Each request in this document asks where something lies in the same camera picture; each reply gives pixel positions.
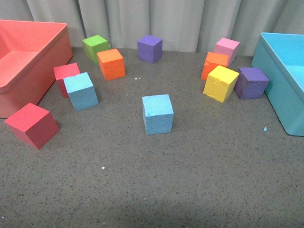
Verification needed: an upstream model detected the purple foam cube rear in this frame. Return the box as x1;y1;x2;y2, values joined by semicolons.
137;35;163;63

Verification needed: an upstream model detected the red plastic bin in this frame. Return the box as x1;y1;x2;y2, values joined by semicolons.
0;20;73;118

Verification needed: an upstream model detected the orange foam cube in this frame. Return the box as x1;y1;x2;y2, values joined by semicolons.
201;52;229;81
97;48;125;81

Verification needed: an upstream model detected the red foam cube front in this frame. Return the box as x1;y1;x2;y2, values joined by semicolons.
5;103;60;150

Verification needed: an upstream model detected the yellow foam cube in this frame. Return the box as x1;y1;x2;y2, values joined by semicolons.
203;66;239;103

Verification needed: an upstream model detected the orange foam cube right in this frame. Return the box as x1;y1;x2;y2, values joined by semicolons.
201;52;229;81

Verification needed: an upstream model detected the orange foam cube left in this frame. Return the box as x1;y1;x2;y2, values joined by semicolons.
97;48;125;81

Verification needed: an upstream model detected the red foam cube rear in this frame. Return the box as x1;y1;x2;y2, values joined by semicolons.
54;63;80;98

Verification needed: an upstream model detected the grey curtain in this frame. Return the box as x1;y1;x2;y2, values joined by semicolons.
0;0;304;56

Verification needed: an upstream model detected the blue plastic bin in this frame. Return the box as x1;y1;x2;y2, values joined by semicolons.
251;32;304;136

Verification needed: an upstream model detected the purple foam cube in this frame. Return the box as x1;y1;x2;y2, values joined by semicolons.
234;67;269;99
137;35;163;63

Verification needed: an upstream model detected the light blue foam cube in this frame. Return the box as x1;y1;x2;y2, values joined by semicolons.
142;94;174;135
64;72;99;111

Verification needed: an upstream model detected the red foam cube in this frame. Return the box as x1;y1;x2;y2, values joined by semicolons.
5;103;60;150
54;63;80;98

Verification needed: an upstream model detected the purple foam cube right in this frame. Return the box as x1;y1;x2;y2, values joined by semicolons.
234;67;269;99

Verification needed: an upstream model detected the green foam cube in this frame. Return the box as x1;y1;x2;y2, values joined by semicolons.
82;35;110;64

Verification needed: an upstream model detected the pink foam cube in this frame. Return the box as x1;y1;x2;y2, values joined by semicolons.
214;38;240;67

